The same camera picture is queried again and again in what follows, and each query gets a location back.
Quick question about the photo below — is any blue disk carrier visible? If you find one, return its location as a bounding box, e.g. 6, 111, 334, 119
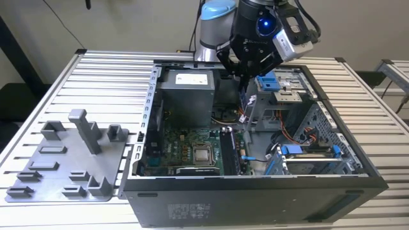
254, 73, 279, 92

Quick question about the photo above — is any metal slat side table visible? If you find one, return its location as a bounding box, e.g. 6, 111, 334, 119
373, 58, 409, 96

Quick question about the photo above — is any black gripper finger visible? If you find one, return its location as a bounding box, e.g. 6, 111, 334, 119
245, 54, 283, 96
215, 39, 247, 96

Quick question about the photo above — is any orange wire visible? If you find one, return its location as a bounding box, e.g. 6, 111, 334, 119
277, 109, 302, 146

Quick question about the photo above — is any black graphics card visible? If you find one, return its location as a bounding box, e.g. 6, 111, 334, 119
174, 166, 221, 176

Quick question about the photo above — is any grey metal drive cage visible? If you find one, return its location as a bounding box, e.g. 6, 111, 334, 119
241, 67, 318, 132

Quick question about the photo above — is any hard disk in blue carrier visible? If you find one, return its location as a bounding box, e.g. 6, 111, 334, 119
266, 145, 345, 175

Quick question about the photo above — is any dark background box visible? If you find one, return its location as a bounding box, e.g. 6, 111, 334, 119
354, 70, 387, 90

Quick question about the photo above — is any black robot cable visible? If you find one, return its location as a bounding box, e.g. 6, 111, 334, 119
189, 0, 205, 51

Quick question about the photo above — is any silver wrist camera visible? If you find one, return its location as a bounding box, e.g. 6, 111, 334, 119
273, 11, 315, 62

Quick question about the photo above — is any grey parts rack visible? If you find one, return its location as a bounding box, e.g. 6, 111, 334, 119
4, 109, 131, 203

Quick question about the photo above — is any thin black wall cable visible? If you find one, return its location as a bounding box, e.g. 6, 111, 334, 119
41, 0, 86, 51

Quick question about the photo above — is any grey power supply unit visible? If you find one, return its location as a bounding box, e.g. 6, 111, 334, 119
155, 69, 215, 129

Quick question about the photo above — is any black PC case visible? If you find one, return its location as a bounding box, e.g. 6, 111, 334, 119
117, 58, 389, 228

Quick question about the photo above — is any silver CPU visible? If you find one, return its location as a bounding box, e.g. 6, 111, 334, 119
193, 148, 211, 163

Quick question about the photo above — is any green motherboard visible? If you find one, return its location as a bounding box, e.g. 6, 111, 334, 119
139, 126, 253, 177

